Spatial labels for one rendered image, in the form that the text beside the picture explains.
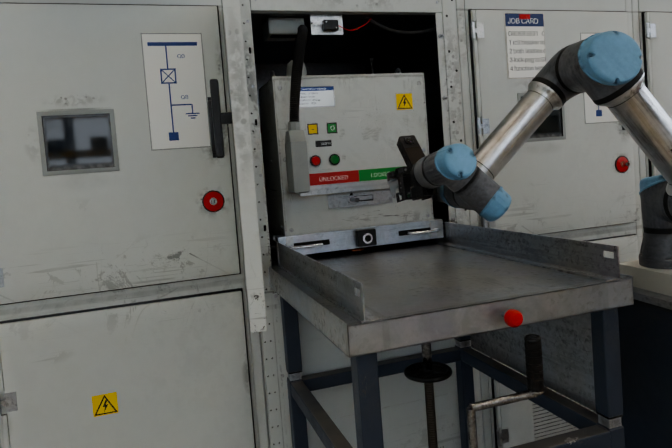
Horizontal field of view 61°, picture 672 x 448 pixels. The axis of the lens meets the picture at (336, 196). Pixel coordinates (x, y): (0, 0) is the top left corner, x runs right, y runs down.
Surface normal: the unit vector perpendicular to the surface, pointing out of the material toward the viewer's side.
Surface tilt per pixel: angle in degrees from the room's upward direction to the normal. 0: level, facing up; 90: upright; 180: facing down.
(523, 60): 90
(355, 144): 90
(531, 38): 90
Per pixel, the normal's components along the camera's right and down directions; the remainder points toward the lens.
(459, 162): 0.30, -0.14
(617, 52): 0.07, -0.06
